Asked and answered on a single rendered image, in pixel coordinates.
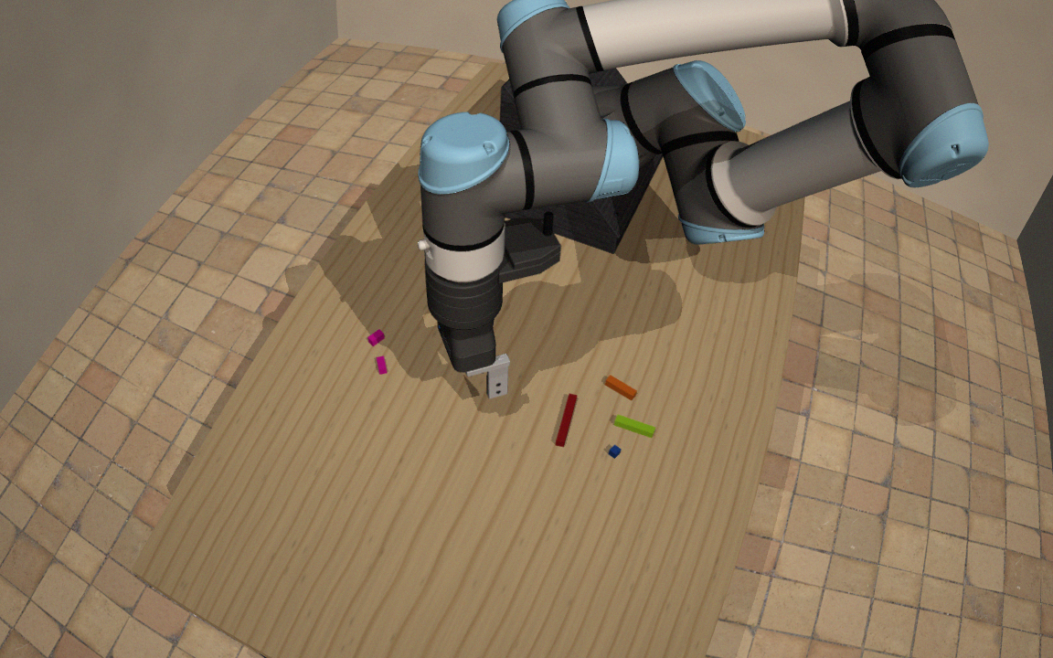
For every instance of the dark red rod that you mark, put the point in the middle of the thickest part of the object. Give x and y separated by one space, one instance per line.
564 426

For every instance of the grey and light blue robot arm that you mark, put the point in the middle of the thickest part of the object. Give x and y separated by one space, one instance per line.
916 114

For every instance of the orange rod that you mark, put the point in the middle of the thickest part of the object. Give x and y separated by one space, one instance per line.
620 387

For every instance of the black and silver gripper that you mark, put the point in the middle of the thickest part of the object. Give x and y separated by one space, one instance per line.
466 304

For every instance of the lime green rod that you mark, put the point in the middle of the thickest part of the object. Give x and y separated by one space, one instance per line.
634 425

